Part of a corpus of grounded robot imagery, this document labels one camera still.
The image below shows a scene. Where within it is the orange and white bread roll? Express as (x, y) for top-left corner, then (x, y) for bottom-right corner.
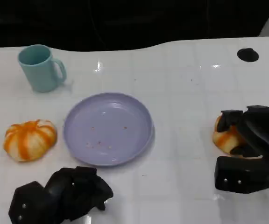
(3, 119), (58, 163)
(212, 113), (262, 161)

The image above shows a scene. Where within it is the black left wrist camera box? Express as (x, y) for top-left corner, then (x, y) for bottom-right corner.
(7, 181), (48, 224)

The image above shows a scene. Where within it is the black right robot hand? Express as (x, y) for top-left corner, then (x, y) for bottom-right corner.
(215, 105), (269, 162)

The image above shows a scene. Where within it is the black round table grommet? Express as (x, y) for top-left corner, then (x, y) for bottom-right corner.
(237, 48), (259, 63)

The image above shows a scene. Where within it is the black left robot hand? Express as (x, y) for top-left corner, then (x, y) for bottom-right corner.
(44, 166), (114, 222)

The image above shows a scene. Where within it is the lilac plate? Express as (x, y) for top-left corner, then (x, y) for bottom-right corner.
(63, 92), (156, 167)

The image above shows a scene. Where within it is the pale green mug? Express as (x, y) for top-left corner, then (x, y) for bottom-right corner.
(17, 44), (67, 93)

